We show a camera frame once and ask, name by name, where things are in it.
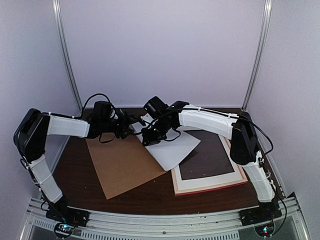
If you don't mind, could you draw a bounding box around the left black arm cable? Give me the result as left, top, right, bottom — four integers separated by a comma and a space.
82, 93, 113, 116

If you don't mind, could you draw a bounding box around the left aluminium corner post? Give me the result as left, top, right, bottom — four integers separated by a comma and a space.
52, 0, 83, 111

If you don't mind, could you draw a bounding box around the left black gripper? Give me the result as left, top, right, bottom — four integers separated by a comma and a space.
101, 111, 139, 140

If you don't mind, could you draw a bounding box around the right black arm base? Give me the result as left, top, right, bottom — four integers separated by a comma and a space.
239, 195, 282, 226

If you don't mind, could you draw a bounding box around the aluminium corner post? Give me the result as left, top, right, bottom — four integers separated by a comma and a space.
52, 0, 83, 111
241, 0, 273, 111

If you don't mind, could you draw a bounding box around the right aluminium corner post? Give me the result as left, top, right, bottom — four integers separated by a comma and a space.
241, 0, 273, 111

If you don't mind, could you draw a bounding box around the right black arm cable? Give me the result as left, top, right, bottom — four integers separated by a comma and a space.
159, 128, 182, 143

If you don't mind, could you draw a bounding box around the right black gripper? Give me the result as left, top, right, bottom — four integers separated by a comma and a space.
141, 119, 174, 146

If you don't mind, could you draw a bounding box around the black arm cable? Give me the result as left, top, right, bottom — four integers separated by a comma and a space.
159, 128, 182, 143
82, 93, 113, 116

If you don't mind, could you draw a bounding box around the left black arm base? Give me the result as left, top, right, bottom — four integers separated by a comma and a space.
42, 193, 90, 227

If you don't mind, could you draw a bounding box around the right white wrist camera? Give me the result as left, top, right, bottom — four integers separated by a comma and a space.
138, 113, 151, 126

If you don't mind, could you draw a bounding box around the brown backing board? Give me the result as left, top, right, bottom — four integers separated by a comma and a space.
86, 136, 166, 200

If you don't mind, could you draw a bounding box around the front aluminium rail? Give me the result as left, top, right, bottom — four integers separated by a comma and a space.
17, 197, 311, 240

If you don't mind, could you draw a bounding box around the pink wooden picture frame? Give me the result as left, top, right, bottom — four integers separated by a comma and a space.
171, 127, 249, 197

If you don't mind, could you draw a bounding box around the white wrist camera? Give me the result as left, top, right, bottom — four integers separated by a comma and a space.
138, 113, 151, 126
111, 111, 124, 122

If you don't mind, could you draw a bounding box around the landscape photo print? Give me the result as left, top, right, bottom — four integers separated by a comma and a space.
145, 126, 201, 171

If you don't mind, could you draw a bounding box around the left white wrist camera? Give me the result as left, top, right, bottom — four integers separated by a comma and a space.
111, 111, 124, 122

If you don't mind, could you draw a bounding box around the white photo mat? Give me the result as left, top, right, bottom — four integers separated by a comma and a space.
171, 128, 245, 191

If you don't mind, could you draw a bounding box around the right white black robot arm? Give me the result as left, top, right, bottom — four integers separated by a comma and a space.
141, 96, 279, 221

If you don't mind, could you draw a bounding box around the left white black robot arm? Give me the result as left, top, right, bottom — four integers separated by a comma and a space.
13, 101, 135, 204

